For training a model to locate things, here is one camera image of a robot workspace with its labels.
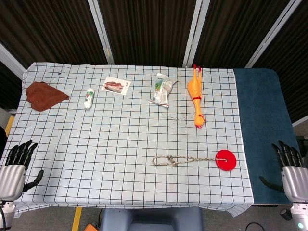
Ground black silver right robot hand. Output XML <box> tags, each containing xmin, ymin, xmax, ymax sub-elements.
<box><xmin>259</xmin><ymin>140</ymin><xmax>308</xmax><ymax>203</ymax></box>

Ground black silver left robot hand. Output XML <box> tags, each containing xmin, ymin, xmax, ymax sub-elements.
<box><xmin>0</xmin><ymin>140</ymin><xmax>45</xmax><ymax>201</ymax></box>

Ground red plastic disc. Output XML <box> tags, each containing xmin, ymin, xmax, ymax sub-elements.
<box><xmin>215</xmin><ymin>149</ymin><xmax>237</xmax><ymax>172</ymax></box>

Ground beige braided rope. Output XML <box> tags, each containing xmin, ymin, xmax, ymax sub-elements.
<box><xmin>152</xmin><ymin>154</ymin><xmax>227</xmax><ymax>167</ymax></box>

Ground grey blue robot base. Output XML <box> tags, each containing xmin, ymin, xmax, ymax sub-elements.
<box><xmin>99</xmin><ymin>207</ymin><xmax>204</xmax><ymax>231</ymax></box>

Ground black round cap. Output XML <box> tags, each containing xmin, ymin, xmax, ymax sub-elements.
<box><xmin>280</xmin><ymin>208</ymin><xmax>293</xmax><ymax>221</ymax></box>

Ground black box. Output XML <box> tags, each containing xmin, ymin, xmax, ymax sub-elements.
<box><xmin>296</xmin><ymin>135</ymin><xmax>308</xmax><ymax>154</ymax></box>

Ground black chair edge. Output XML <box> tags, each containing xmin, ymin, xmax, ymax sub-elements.
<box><xmin>0</xmin><ymin>126</ymin><xmax>8</xmax><ymax>156</ymax></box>

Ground yellow floor tape strip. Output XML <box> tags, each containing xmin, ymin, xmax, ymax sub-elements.
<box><xmin>71</xmin><ymin>207</ymin><xmax>83</xmax><ymax>231</ymax></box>
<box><xmin>4</xmin><ymin>115</ymin><xmax>15</xmax><ymax>136</ymax></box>

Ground dark blue table mat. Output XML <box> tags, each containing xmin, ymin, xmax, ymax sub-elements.
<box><xmin>233</xmin><ymin>68</ymin><xmax>301</xmax><ymax>205</ymax></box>

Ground brown cloth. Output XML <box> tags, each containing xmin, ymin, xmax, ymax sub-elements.
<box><xmin>25</xmin><ymin>81</ymin><xmax>70</xmax><ymax>112</ymax></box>

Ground small white bottle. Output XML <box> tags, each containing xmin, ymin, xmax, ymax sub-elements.
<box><xmin>83</xmin><ymin>88</ymin><xmax>95</xmax><ymax>111</ymax></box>

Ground white checkered tablecloth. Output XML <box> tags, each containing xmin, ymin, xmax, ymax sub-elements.
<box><xmin>0</xmin><ymin>62</ymin><xmax>255</xmax><ymax>218</ymax></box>

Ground yellow rubber chicken toy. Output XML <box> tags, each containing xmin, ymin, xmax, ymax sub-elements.
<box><xmin>187</xmin><ymin>64</ymin><xmax>206</xmax><ymax>129</ymax></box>

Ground picture postcard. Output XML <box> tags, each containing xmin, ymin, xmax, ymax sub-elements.
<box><xmin>101</xmin><ymin>76</ymin><xmax>132</xmax><ymax>96</ymax></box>

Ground crumpled silver snack packet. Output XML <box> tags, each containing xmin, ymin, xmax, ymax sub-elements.
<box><xmin>148</xmin><ymin>73</ymin><xmax>178</xmax><ymax>108</ymax></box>

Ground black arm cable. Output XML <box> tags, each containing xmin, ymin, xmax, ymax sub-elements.
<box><xmin>0</xmin><ymin>206</ymin><xmax>7</xmax><ymax>230</ymax></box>

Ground black floor cable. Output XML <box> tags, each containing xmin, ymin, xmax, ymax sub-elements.
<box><xmin>244</xmin><ymin>222</ymin><xmax>266</xmax><ymax>231</ymax></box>

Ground grey partition post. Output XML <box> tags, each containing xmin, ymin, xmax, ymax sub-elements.
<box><xmin>244</xmin><ymin>0</ymin><xmax>303</xmax><ymax>69</ymax></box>
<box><xmin>182</xmin><ymin>0</ymin><xmax>210</xmax><ymax>68</ymax></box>
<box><xmin>87</xmin><ymin>0</ymin><xmax>115</xmax><ymax>64</ymax></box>
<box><xmin>0</xmin><ymin>42</ymin><xmax>26</xmax><ymax>79</ymax></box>

